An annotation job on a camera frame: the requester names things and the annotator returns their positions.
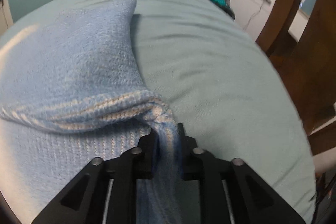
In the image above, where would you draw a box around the light blue knit sweater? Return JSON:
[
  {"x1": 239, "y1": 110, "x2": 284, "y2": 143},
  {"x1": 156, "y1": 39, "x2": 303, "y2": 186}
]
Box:
[{"x1": 1, "y1": 0, "x2": 182, "y2": 223}]

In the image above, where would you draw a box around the teal bed sheet mattress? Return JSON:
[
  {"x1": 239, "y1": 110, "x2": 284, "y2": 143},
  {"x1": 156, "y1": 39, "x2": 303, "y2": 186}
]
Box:
[{"x1": 1, "y1": 0, "x2": 315, "y2": 223}]

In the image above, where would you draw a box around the wooden chair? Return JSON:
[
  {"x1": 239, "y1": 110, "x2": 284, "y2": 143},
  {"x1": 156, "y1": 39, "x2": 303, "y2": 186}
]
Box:
[{"x1": 255, "y1": 0, "x2": 336, "y2": 156}]

